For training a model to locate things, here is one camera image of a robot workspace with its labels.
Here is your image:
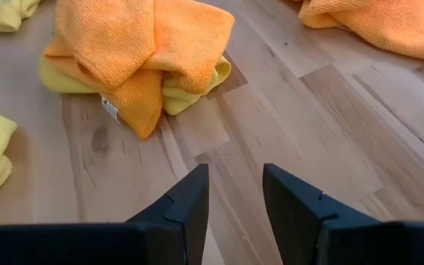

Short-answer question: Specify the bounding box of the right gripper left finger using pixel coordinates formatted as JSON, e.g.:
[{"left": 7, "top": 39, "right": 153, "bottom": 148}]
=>
[{"left": 0, "top": 163, "right": 210, "bottom": 265}]

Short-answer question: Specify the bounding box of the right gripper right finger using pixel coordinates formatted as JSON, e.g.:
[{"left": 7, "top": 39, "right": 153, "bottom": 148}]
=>
[{"left": 263, "top": 163, "right": 424, "bottom": 265}]

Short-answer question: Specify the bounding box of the orange microfiber towel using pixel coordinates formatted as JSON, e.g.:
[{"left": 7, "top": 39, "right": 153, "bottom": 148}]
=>
[
  {"left": 298, "top": 0, "right": 424, "bottom": 62},
  {"left": 43, "top": 0, "right": 236, "bottom": 141}
]

